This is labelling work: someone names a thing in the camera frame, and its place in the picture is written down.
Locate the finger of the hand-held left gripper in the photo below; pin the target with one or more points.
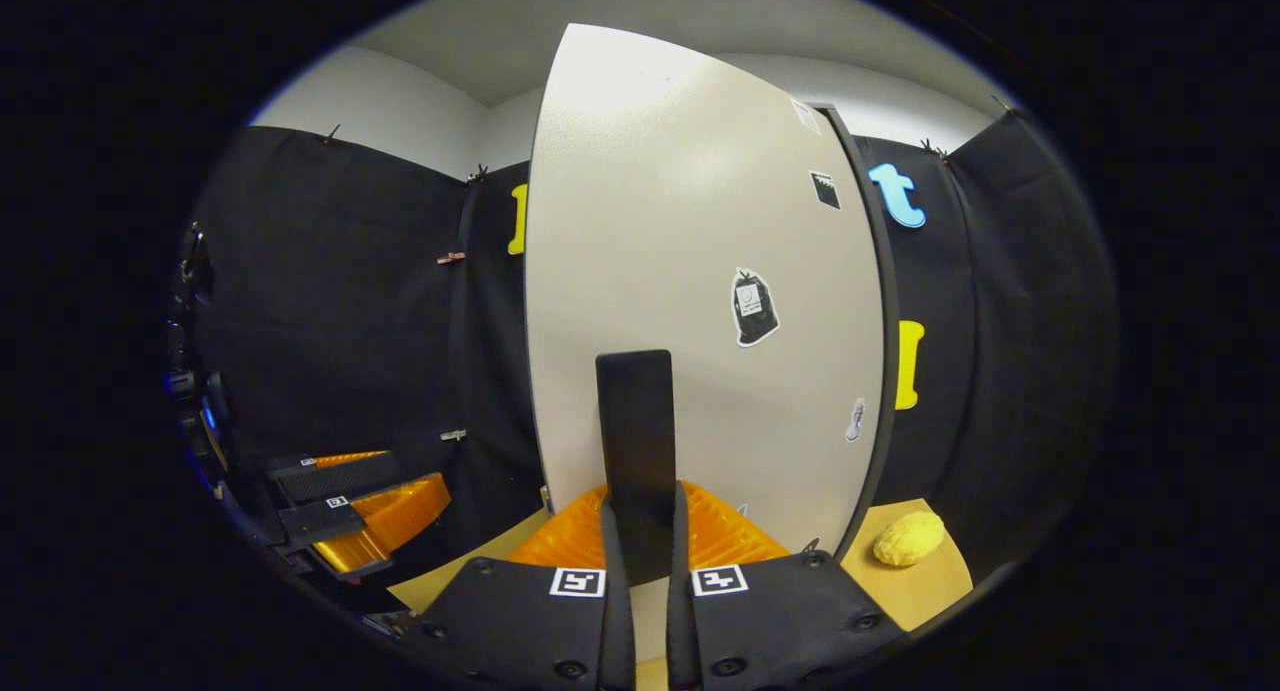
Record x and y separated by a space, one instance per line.
385 521
335 479

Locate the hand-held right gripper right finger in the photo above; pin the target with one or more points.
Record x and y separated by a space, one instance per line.
680 631

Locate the dark grey cabinet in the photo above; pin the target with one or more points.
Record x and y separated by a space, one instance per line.
888 311

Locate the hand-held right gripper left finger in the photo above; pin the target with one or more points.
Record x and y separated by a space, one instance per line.
618 631

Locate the beige cabinet door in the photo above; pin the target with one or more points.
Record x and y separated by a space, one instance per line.
650 221

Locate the black backdrop cloth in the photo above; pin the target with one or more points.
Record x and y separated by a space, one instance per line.
350 321

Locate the yellow lumpy sponge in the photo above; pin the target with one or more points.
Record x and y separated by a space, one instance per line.
908 539

